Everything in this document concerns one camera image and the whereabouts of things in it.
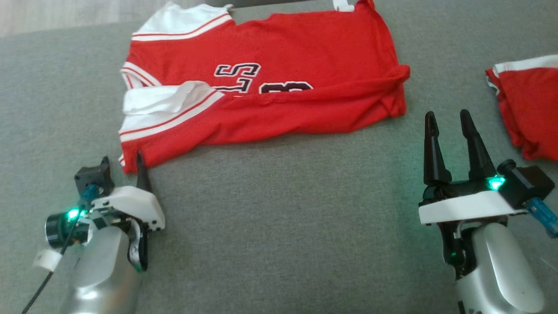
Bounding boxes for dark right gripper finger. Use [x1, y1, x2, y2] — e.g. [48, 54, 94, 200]
[423, 111, 453, 186]
[459, 109, 497, 180]

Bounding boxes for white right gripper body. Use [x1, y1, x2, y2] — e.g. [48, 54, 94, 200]
[418, 174, 528, 226]

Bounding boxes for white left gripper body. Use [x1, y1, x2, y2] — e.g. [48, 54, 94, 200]
[45, 186, 166, 250]

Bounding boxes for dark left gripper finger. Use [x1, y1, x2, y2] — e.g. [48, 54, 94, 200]
[136, 151, 153, 193]

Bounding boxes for red basketball shorts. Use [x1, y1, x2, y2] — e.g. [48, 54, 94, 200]
[485, 55, 558, 162]

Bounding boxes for red white basketball jersey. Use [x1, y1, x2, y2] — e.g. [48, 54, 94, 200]
[119, 0, 411, 174]

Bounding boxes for white tape tag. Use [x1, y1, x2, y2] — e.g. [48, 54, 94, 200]
[33, 249, 62, 272]

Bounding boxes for grey sofa seat cushion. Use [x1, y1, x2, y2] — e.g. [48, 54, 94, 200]
[0, 0, 558, 314]

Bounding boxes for black left cable blue plug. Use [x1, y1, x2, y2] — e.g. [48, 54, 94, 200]
[21, 183, 103, 314]

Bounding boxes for black cable blue plug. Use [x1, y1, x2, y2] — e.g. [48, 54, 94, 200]
[525, 197, 558, 238]
[21, 183, 103, 314]

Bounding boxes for black right cable blue plug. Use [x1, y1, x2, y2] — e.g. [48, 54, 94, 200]
[525, 197, 558, 238]

